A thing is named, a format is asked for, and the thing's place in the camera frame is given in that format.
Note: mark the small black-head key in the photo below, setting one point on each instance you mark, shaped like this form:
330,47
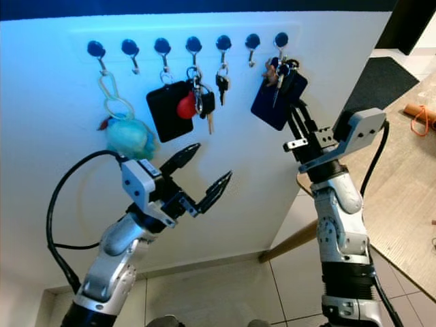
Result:
222,83

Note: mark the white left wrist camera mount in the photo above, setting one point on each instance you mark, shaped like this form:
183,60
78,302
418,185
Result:
138,184

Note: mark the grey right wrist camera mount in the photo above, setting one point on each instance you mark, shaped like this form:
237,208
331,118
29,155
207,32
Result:
366,129

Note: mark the key bunch with black fob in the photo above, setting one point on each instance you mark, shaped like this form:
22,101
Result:
283,70

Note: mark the robot left leg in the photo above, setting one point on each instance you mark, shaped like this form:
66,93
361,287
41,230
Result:
163,321

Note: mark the black textured floor mat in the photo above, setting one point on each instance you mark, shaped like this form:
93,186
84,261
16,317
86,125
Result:
381,82

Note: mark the wooden table leg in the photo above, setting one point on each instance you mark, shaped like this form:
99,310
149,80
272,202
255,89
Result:
286,244

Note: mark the dark blue card holder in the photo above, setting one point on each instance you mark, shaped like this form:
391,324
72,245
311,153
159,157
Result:
269,105

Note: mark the black knob wall hook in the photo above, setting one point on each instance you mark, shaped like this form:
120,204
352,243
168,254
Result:
129,47
223,41
281,37
162,45
96,49
193,43
252,40

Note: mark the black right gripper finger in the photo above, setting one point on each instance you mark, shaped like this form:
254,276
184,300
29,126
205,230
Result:
297,129
312,122

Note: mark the black square key tag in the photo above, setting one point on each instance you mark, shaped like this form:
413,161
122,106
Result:
162,112

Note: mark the black furniture panel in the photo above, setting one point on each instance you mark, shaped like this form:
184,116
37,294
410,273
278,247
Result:
409,24

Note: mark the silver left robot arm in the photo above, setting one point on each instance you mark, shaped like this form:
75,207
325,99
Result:
112,255

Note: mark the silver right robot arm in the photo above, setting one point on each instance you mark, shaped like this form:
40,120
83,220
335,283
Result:
337,231

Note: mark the red drop-shaped key fob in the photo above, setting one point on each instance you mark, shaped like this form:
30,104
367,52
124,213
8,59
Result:
186,107

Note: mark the light wooden table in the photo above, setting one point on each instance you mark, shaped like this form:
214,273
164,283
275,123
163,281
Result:
409,204

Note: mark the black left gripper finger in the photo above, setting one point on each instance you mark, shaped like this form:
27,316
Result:
216,191
182,155

